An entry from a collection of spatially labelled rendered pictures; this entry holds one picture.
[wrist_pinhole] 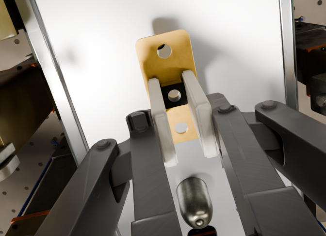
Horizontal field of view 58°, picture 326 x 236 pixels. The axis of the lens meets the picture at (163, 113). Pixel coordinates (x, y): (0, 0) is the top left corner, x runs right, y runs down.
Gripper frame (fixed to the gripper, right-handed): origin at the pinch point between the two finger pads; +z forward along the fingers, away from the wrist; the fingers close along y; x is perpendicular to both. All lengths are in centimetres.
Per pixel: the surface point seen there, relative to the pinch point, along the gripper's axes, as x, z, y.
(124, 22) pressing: 5.2, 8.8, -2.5
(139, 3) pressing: 6.3, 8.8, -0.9
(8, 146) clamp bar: -1.1, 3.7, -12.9
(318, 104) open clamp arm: -6.0, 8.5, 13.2
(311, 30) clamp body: -3.2, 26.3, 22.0
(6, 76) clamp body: 2.9, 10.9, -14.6
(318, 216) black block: -20.9, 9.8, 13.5
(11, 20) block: 7.3, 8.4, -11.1
